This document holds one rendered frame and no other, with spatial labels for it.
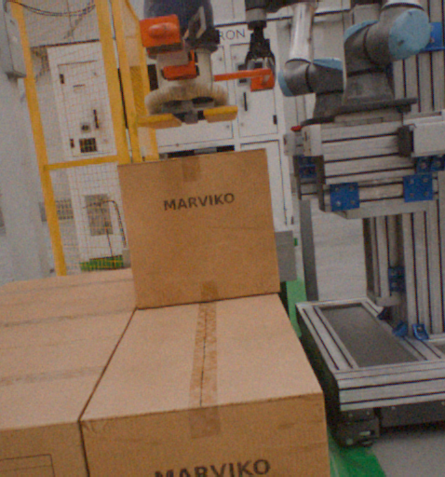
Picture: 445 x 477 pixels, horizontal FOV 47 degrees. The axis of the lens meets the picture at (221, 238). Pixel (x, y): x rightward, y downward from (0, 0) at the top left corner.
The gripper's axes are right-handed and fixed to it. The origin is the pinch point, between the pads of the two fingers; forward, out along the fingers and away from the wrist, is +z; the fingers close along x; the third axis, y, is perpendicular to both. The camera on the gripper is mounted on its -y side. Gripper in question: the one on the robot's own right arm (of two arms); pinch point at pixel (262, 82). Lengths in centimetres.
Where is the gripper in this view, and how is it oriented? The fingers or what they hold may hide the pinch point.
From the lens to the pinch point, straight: 197.9
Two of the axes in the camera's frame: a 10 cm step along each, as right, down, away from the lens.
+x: 9.9, -1.1, -0.1
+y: 0.0, 1.6, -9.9
